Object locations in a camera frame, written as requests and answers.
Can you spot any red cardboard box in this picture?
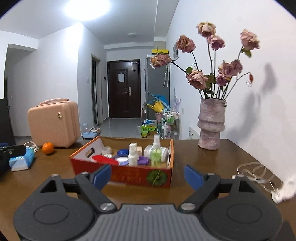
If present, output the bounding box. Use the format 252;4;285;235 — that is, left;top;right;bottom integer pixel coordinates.
69;137;174;188

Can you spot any purple ridged lid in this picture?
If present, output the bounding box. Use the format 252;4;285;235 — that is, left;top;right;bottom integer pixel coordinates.
137;156;149;166

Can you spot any red white lint brush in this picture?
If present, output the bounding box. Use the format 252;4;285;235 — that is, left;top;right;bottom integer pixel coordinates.
90;155;119;166

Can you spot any pink textured vase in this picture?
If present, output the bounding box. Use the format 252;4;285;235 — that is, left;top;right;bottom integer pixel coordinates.
197;97;227;150

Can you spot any large white pill bottle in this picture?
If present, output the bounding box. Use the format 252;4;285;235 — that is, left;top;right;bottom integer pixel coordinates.
144;145;170;163

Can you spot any beige square jar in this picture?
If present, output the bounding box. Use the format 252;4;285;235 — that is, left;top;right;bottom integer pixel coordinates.
136;146;142;157

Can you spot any lavender round tin lid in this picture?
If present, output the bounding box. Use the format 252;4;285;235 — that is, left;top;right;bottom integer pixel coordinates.
116;156;129;166

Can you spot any black paper shopping bag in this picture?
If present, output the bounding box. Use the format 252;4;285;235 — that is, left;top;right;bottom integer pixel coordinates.
0;98;16;146

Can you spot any grey refrigerator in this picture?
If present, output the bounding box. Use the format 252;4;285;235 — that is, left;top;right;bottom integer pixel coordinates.
144;56;171;114

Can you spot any pink hard suitcase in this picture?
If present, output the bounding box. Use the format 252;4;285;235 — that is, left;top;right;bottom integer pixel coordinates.
28;98;81;148

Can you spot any metal storage cart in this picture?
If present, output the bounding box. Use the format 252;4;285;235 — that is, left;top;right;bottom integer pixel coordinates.
161;109;180;140

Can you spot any dark brown entrance door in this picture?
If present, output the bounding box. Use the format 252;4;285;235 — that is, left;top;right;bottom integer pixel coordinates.
107;60;141;118

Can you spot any white charger cable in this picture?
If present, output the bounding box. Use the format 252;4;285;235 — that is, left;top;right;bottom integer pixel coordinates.
23;141;40;153

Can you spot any yellow watering can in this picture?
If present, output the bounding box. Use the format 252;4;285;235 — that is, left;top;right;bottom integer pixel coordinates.
147;101;164;113

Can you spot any yellow box on refrigerator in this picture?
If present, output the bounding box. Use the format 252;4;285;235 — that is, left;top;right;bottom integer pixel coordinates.
152;49;169;55

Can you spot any dried pink roses bouquet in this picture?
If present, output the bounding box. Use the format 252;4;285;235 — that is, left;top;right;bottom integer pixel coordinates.
150;22;260;100

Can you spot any white earphones cable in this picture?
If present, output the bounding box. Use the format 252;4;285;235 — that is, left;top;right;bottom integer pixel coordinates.
232;161;284;195

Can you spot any green spray bottle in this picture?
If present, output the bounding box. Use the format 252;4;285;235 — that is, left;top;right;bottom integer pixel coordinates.
150;135;162;166

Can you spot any white spray bottle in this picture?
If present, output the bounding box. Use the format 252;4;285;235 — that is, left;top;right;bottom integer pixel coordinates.
128;143;139;166

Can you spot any crumpled white tissue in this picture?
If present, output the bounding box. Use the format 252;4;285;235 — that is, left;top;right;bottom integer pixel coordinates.
271;180;295;204

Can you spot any blue ridged lid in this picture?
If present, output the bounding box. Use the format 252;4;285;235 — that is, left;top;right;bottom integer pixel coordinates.
117;149;129;157

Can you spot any orange fruit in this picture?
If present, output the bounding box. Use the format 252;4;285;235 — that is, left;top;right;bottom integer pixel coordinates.
42;143;54;155

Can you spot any blue tissue pack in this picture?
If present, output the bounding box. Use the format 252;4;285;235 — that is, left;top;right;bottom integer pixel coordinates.
9;147;35;172

